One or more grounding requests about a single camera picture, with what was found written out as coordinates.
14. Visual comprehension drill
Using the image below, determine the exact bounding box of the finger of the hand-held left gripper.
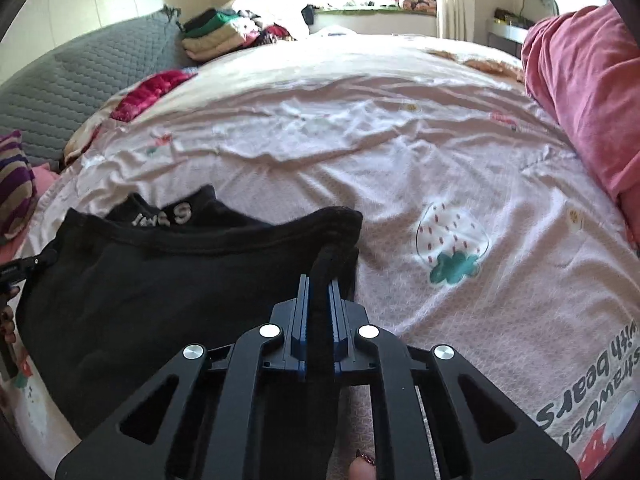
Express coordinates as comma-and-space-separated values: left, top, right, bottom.
0, 249, 59, 282

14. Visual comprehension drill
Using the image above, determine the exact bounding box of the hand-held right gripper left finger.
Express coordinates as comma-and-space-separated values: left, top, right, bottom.
55, 274, 311, 480

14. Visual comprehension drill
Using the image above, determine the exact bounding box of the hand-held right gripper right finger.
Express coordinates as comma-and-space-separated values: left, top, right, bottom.
327, 280, 582, 480

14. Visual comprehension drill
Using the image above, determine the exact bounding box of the black sweatshirt with orange cuffs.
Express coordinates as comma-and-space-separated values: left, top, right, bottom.
15, 184, 363, 480

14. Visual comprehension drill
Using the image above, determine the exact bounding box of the stack of folded clothes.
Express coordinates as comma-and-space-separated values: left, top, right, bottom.
180, 7, 263, 64

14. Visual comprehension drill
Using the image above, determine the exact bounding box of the person's left hand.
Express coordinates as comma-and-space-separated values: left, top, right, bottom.
0, 284, 22, 343

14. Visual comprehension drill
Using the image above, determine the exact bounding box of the person's right hand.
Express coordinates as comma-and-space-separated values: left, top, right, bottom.
347, 451, 379, 480

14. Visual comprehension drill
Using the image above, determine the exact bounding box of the purple striped cloth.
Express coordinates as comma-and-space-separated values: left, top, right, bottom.
0, 130, 39, 241

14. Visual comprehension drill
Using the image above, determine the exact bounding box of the pink strawberry print bed sheet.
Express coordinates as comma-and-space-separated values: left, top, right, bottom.
10, 34, 640, 480

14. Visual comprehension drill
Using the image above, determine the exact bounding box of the grey quilted headboard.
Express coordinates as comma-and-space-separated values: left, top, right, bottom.
0, 10, 196, 171

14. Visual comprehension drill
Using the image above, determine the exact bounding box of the white desk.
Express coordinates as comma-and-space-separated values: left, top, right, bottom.
487, 7, 532, 57

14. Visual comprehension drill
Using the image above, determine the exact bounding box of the pink blanket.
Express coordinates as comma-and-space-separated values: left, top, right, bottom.
520, 2, 640, 251

